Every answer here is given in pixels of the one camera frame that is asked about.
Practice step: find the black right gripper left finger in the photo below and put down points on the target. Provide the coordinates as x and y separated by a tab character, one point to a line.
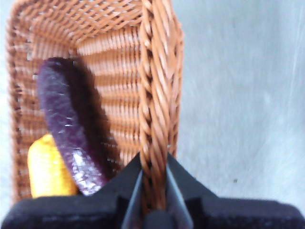
71	212

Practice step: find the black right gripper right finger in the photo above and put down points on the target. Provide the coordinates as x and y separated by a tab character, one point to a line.
238	214

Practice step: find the purple toy eggplant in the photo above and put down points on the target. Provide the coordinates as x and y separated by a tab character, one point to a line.
62	112

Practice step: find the yellow toy corn cob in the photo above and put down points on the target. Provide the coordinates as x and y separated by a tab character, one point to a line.
45	171

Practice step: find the brown woven wicker basket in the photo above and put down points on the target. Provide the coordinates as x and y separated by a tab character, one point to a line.
119	71

